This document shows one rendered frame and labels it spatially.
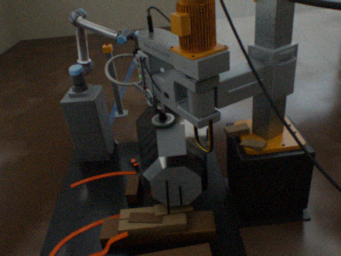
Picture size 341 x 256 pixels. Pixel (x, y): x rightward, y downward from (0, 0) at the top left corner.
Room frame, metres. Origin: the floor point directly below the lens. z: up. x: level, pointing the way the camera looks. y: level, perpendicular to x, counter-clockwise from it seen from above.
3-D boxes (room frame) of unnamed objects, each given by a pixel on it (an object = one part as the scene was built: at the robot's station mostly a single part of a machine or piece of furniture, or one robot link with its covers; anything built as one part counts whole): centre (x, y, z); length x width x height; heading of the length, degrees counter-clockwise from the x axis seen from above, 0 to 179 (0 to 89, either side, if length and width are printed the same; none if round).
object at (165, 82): (2.30, -0.14, 1.28); 0.74 x 0.23 x 0.49; 26
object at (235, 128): (2.39, -0.61, 0.81); 0.20 x 0.10 x 0.05; 97
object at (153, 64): (2.58, -0.01, 1.30); 0.36 x 0.22 x 0.45; 26
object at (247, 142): (2.16, -0.68, 0.80); 0.20 x 0.10 x 0.05; 47
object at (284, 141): (2.33, -0.86, 0.76); 0.49 x 0.49 x 0.05; 89
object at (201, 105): (2.07, -0.27, 1.32); 0.19 x 0.19 x 0.20
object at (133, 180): (2.63, 0.43, 0.07); 0.30 x 0.12 x 0.12; 174
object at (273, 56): (2.33, -0.86, 1.36); 0.35 x 0.35 x 0.41
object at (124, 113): (4.47, 0.67, 0.54); 0.20 x 0.20 x 1.09; 89
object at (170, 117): (2.66, 0.02, 0.85); 0.21 x 0.21 x 0.01
